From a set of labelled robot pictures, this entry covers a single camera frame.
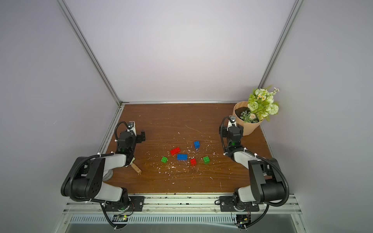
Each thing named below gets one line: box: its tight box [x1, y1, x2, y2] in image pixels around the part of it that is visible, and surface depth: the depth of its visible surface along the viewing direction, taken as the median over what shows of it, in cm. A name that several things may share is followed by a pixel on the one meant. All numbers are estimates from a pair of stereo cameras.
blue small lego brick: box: [193, 140, 201, 150], surface depth 94 cm
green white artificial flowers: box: [239, 87, 280, 124], surface depth 83 cm
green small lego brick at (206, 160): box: [202, 155, 211, 165], surface depth 87 cm
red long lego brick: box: [169, 147, 181, 156], surface depth 93 cm
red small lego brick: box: [189, 158, 197, 167], surface depth 87 cm
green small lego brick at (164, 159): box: [160, 156, 169, 164], surface depth 89 cm
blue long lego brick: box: [176, 153, 188, 161], surface depth 91 cm
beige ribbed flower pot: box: [232, 100, 265, 137], surface depth 89 cm
